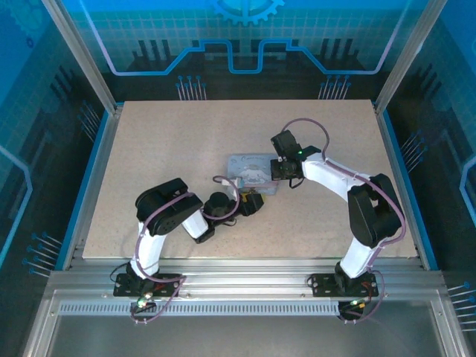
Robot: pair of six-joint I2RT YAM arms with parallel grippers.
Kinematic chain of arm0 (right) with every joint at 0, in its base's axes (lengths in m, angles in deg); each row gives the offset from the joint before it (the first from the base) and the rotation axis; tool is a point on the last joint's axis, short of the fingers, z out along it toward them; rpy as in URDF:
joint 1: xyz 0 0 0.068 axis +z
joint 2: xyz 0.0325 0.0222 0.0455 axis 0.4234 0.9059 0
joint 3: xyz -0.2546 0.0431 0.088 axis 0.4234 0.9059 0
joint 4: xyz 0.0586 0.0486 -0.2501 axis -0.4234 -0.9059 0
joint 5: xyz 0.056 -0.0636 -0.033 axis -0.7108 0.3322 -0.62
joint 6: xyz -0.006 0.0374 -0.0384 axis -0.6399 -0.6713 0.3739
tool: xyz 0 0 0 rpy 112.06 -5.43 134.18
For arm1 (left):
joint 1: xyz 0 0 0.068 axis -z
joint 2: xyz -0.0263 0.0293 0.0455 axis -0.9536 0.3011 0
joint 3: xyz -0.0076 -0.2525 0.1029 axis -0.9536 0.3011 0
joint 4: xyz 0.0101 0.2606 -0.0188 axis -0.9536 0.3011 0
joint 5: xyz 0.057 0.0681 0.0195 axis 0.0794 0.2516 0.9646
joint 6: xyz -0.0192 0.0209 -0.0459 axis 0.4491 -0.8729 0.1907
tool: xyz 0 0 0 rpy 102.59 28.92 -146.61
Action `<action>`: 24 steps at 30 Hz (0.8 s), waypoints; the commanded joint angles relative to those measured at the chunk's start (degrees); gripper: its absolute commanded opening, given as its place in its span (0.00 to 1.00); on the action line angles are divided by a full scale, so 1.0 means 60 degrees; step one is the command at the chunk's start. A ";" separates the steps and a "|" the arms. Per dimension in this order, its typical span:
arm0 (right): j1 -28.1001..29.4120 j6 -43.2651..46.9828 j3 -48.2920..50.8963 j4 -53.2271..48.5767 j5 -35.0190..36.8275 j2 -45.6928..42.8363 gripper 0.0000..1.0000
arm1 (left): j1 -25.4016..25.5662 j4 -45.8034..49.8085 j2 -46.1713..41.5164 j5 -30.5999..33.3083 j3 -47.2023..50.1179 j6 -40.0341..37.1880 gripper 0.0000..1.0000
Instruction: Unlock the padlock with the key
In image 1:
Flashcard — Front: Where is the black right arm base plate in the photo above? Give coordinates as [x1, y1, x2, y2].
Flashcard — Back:
[309, 273, 380, 298]

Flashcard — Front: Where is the blue cartoon bunny tin box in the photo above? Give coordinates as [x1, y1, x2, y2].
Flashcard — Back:
[225, 152, 280, 197]

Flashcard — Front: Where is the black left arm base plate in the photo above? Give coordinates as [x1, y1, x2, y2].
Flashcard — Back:
[113, 273, 187, 298]

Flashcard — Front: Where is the blue left side trim strip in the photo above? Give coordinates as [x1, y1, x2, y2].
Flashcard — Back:
[54, 110, 113, 271]

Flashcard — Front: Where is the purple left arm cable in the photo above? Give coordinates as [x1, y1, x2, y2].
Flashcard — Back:
[129, 175, 241, 325]

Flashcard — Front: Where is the blue trim strip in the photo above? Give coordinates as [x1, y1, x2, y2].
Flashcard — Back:
[54, 110, 113, 271]
[382, 110, 438, 271]

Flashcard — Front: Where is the slotted grey cable duct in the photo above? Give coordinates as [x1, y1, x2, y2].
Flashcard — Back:
[58, 302, 341, 318]

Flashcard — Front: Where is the aluminium left side rail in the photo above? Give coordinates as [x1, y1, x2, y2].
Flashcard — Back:
[61, 106, 124, 271]

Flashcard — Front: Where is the blue right side trim strip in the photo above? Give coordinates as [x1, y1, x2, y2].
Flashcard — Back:
[382, 110, 438, 271]

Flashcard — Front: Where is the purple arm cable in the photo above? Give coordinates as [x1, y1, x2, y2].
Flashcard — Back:
[129, 175, 241, 325]
[280, 118, 407, 325]

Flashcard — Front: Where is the aluminium left corner post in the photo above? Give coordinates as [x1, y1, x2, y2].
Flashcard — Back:
[40, 0, 120, 113]

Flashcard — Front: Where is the aluminium corner post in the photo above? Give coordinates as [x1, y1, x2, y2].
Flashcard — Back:
[373, 0, 449, 113]
[40, 0, 120, 113]

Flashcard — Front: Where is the brushed metal front panel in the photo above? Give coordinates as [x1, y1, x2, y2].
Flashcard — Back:
[22, 289, 470, 357]

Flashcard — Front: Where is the aluminium front rail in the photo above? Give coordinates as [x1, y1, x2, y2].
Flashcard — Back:
[48, 257, 446, 299]

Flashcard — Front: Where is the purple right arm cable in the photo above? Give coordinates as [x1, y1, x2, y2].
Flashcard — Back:
[280, 118, 407, 325]

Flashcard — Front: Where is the small lit circuit board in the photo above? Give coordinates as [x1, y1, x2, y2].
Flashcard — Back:
[130, 295, 157, 312]
[341, 297, 367, 312]

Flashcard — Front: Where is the aluminium right corner post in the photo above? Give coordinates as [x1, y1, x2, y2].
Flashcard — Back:
[373, 0, 449, 113]

